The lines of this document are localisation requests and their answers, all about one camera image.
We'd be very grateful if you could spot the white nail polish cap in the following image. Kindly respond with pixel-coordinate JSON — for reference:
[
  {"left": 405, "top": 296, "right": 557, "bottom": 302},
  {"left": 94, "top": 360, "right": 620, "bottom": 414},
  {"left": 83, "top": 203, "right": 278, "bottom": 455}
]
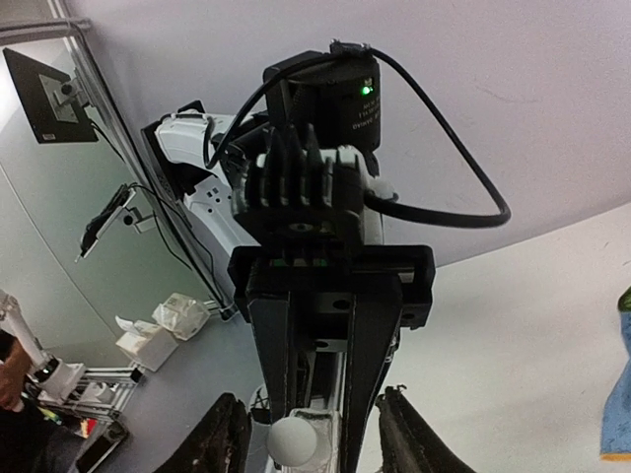
[{"left": 266, "top": 417, "right": 317, "bottom": 467}]

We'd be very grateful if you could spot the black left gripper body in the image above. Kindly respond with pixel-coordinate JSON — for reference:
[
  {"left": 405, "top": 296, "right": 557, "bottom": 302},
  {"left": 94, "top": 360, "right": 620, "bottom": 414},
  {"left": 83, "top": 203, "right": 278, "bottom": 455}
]
[{"left": 228, "top": 244, "right": 436, "bottom": 328}]

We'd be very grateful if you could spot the aluminium extrusion frame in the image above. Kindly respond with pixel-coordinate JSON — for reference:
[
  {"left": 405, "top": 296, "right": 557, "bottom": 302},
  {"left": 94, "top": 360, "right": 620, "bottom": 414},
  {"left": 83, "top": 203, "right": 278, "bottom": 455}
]
[{"left": 0, "top": 290, "right": 147, "bottom": 435}]

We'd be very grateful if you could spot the white box with tissue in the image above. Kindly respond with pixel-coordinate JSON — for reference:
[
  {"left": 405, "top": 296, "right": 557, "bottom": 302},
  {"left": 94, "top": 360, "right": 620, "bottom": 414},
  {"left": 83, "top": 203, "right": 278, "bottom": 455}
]
[{"left": 115, "top": 293, "right": 219, "bottom": 372}]

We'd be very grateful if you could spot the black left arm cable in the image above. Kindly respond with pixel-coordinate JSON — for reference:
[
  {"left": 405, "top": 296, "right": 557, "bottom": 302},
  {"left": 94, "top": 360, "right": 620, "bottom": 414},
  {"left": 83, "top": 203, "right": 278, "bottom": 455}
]
[{"left": 204, "top": 38, "right": 513, "bottom": 229}]

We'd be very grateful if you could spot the rainbow striped cloth sleeve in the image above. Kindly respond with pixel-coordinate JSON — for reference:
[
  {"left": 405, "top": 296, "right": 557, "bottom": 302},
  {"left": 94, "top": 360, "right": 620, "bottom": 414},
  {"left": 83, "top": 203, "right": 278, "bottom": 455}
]
[{"left": 600, "top": 289, "right": 630, "bottom": 462}]

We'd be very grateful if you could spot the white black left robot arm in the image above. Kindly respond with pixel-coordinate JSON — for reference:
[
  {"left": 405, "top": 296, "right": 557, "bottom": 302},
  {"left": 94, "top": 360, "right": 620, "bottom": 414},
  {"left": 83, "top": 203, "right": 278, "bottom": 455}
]
[{"left": 144, "top": 42, "right": 435, "bottom": 472}]

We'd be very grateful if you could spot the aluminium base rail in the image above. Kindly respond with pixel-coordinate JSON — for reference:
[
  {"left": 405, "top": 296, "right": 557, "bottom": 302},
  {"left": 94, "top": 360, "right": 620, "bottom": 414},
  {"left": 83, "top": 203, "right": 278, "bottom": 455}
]
[{"left": 245, "top": 339, "right": 356, "bottom": 473}]

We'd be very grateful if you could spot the black monitor on wall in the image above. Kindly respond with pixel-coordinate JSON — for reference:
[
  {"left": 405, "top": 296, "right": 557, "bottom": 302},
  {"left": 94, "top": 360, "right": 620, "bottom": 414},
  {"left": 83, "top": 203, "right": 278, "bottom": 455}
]
[{"left": 3, "top": 48, "right": 99, "bottom": 144}]

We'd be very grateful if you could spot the clear nail polish bottle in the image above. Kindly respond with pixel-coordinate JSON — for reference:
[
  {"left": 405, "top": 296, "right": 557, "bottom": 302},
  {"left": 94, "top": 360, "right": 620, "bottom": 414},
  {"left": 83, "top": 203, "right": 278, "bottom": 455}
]
[{"left": 285, "top": 408, "right": 342, "bottom": 472}]

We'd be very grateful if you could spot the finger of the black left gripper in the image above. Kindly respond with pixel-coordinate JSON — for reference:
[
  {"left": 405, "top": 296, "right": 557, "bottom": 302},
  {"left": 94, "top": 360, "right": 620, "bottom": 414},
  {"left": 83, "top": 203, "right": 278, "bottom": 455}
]
[
  {"left": 245, "top": 263, "right": 311, "bottom": 423},
  {"left": 342, "top": 274, "right": 402, "bottom": 472}
]

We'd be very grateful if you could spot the person's hand in background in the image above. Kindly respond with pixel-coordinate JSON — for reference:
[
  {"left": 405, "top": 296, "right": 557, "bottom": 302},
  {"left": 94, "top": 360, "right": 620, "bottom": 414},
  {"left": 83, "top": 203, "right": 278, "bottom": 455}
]
[{"left": 1, "top": 339, "right": 32, "bottom": 411}]

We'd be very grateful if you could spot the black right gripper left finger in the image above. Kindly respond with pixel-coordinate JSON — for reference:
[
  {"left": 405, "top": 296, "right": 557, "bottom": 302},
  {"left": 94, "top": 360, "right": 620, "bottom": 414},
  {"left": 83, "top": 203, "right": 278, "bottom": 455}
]
[{"left": 167, "top": 392, "right": 251, "bottom": 473}]

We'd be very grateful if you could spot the black smartphone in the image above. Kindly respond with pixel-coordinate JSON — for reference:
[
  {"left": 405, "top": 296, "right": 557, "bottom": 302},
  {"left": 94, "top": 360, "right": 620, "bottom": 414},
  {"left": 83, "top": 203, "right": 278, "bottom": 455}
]
[{"left": 75, "top": 423, "right": 129, "bottom": 473}]

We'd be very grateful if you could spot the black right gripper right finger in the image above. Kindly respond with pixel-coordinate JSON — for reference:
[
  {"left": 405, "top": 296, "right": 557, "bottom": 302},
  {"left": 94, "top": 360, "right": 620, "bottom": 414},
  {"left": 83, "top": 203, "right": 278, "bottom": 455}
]
[{"left": 376, "top": 385, "right": 474, "bottom": 473}]

